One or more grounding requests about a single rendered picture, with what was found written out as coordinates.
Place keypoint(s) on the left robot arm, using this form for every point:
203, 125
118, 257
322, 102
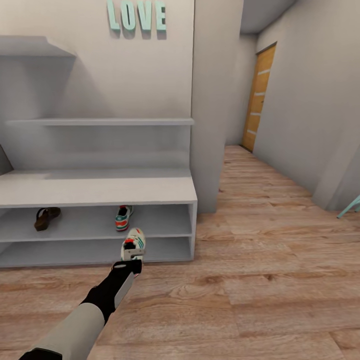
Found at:
75, 336

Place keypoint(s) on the door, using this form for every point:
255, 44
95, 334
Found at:
260, 81

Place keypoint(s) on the sandal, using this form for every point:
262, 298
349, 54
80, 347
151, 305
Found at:
48, 214

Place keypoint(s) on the decorative sign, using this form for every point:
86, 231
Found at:
129, 16

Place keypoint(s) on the gym shoe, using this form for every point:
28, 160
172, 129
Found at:
135, 239
122, 217

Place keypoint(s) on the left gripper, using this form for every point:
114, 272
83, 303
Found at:
136, 265

